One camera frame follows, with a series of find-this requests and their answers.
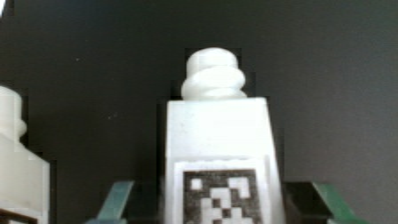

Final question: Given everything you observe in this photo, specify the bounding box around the white table leg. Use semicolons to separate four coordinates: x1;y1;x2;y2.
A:
0;86;49;224
163;48;285;224

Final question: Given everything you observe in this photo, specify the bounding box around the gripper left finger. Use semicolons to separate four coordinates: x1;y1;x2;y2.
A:
83;181;134;224

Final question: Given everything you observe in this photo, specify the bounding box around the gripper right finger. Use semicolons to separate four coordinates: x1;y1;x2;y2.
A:
282;181;370;224

